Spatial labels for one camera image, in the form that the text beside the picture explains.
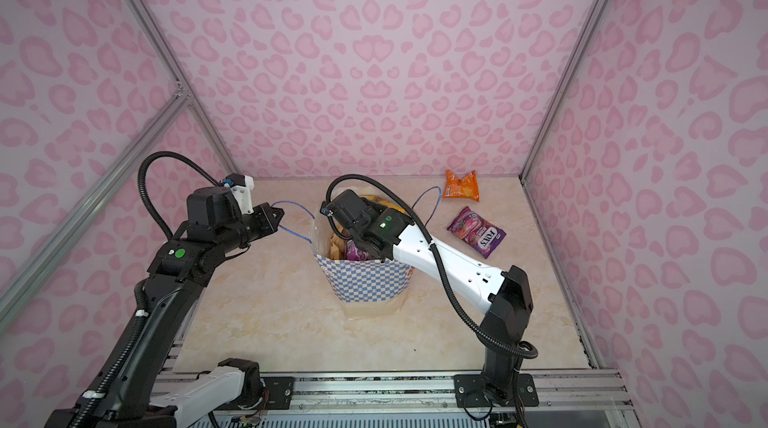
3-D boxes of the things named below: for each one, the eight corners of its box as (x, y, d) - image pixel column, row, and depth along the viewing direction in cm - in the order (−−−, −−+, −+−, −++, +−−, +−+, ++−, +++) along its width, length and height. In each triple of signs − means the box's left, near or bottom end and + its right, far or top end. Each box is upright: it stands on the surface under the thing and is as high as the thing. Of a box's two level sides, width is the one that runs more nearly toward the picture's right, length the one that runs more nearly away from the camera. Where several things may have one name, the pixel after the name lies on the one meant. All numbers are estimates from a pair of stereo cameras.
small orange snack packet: (443, 201, 114) (444, 194, 111) (440, 178, 122) (441, 170, 119) (479, 201, 114) (481, 193, 111) (473, 178, 122) (475, 170, 119)
